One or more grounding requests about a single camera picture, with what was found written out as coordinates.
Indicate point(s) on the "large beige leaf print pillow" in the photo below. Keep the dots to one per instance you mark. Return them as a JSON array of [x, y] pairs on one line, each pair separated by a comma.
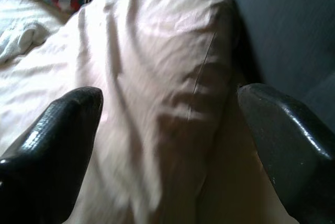
[[157, 64]]

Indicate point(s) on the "white crumpled sock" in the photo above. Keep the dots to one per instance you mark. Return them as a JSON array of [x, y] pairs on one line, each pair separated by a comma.
[[15, 38]]

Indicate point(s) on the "beige leaf print bed sheet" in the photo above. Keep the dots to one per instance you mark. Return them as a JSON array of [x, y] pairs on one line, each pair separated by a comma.
[[31, 82]]

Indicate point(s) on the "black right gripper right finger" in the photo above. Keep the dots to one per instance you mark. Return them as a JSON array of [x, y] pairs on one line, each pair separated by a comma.
[[295, 161]]

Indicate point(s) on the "blue grey upholstered headboard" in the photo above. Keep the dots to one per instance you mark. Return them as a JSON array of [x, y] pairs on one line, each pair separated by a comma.
[[288, 25]]

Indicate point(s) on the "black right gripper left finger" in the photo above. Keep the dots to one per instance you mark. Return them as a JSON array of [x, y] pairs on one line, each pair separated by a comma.
[[47, 169]]

